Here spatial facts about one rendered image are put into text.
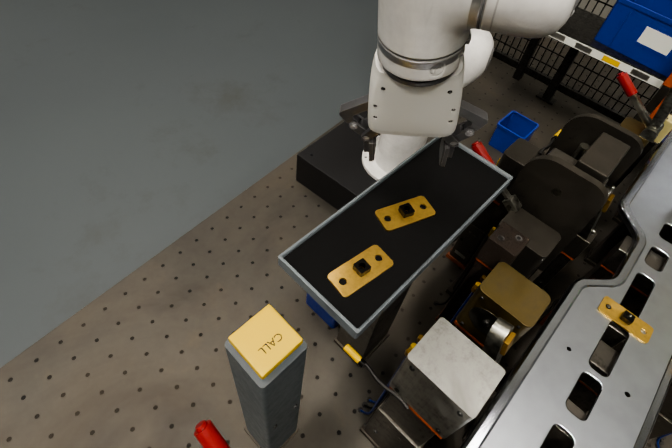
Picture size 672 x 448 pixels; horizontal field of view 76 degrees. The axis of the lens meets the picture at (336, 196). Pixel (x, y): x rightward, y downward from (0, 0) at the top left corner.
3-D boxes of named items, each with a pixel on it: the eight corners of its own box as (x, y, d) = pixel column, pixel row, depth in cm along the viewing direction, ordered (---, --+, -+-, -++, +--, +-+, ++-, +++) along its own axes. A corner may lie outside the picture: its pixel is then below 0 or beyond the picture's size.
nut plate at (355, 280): (344, 299, 51) (345, 294, 50) (325, 276, 53) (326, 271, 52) (394, 264, 55) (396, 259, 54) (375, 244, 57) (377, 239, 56)
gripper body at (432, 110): (473, 25, 43) (454, 103, 52) (371, 22, 44) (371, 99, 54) (475, 78, 39) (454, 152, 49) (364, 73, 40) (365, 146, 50)
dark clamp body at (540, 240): (465, 348, 97) (544, 260, 68) (423, 312, 102) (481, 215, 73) (481, 327, 101) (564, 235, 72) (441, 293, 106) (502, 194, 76)
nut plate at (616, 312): (653, 329, 71) (658, 326, 70) (646, 345, 69) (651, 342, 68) (604, 295, 74) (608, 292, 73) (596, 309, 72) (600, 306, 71)
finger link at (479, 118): (495, 95, 46) (481, 128, 51) (423, 89, 47) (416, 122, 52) (496, 103, 46) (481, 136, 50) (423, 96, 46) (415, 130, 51)
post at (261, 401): (269, 461, 79) (261, 394, 46) (244, 429, 82) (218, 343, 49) (299, 429, 83) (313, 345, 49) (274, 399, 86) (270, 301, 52)
